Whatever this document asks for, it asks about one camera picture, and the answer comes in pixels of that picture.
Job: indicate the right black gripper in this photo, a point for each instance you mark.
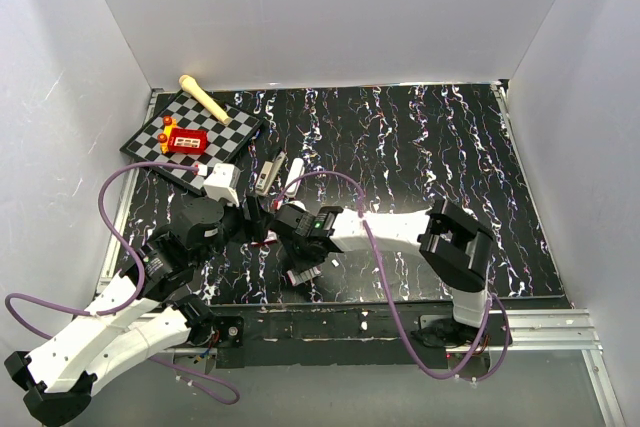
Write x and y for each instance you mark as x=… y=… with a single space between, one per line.
x=297 y=262

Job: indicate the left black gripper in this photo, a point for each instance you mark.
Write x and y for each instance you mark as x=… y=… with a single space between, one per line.
x=254 y=228

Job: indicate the red white staple box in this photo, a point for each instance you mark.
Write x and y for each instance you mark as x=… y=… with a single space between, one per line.
x=270 y=239

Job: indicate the staple box tray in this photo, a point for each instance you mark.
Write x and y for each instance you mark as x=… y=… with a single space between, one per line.
x=297 y=278

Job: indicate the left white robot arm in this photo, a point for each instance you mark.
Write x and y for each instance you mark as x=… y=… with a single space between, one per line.
x=135 y=316

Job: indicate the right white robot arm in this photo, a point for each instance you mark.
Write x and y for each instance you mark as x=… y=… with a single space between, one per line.
x=453 y=243

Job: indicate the red yellow toy bus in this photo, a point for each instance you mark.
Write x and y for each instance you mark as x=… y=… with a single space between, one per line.
x=173 y=139

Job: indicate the black white chessboard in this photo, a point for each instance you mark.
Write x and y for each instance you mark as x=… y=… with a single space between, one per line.
x=224 y=142

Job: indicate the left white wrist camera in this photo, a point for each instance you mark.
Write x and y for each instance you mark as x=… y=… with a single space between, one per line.
x=221 y=184

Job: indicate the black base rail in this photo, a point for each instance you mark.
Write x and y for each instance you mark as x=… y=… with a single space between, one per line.
x=340 y=334

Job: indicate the right aluminium frame rail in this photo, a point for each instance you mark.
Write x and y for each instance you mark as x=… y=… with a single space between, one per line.
x=552 y=329

